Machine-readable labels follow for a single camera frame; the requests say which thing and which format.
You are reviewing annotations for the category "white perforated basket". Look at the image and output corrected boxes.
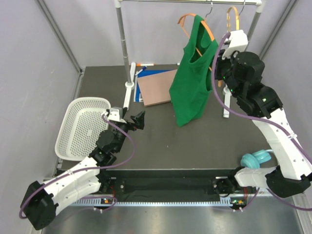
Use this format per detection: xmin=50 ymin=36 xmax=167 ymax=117
xmin=55 ymin=97 xmax=111 ymax=161

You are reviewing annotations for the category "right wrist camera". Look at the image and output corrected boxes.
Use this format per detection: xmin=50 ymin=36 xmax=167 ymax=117
xmin=222 ymin=30 xmax=248 ymax=60

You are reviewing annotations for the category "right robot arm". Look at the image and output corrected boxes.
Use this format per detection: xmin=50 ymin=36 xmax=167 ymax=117
xmin=212 ymin=49 xmax=312 ymax=198

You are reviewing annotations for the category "green tank top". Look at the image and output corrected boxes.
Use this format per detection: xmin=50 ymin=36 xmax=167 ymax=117
xmin=169 ymin=15 xmax=219 ymax=127

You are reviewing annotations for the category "white clothes rack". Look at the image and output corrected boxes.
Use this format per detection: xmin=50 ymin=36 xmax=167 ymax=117
xmin=114 ymin=0 xmax=266 ymax=109

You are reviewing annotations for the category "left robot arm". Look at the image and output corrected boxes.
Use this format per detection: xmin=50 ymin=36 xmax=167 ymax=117
xmin=19 ymin=107 xmax=145 ymax=230

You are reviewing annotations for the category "orange clothes hanger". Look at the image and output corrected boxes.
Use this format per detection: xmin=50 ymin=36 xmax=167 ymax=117
xmin=178 ymin=13 xmax=218 ymax=86

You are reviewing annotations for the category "pink board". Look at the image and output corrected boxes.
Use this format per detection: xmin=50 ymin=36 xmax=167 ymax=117
xmin=137 ymin=69 xmax=177 ymax=107

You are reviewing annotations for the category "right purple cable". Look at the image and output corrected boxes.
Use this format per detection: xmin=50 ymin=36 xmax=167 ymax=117
xmin=211 ymin=32 xmax=312 ymax=212

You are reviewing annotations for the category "purple cable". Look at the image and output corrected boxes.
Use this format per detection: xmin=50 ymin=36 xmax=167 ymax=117
xmin=211 ymin=32 xmax=312 ymax=212
xmin=19 ymin=114 xmax=136 ymax=220

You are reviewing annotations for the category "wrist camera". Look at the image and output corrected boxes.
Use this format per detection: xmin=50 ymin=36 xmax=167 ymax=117
xmin=222 ymin=30 xmax=248 ymax=60
xmin=102 ymin=107 xmax=124 ymax=122

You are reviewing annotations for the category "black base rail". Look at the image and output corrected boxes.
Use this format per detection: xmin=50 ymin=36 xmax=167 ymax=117
xmin=102 ymin=169 xmax=240 ymax=202

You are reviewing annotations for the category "orange capped marker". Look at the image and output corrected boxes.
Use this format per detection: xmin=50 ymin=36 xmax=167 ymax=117
xmin=136 ymin=63 xmax=155 ymax=67

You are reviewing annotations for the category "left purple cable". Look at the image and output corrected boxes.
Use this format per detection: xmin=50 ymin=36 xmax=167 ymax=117
xmin=19 ymin=114 xmax=136 ymax=220

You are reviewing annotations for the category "blue capped marker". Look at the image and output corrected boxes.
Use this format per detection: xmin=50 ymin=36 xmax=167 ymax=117
xmin=135 ymin=66 xmax=147 ymax=76

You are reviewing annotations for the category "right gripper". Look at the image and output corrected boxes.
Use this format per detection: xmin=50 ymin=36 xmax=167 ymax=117
xmin=214 ymin=47 xmax=242 ymax=98

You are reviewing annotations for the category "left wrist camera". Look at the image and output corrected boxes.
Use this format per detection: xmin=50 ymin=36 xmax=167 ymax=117
xmin=102 ymin=107 xmax=124 ymax=122

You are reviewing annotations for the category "blue folder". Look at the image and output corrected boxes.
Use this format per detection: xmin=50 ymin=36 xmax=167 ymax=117
xmin=134 ymin=70 xmax=170 ymax=102

